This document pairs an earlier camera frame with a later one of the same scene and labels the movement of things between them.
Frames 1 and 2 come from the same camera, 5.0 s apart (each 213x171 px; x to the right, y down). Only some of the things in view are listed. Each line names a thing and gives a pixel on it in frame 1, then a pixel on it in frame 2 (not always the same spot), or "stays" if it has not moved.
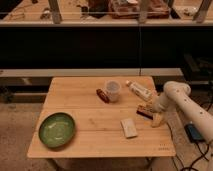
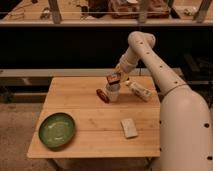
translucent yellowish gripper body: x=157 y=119 → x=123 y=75
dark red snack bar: x=102 y=95 stays
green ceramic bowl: x=57 y=129 stays
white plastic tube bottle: x=140 y=91 stays
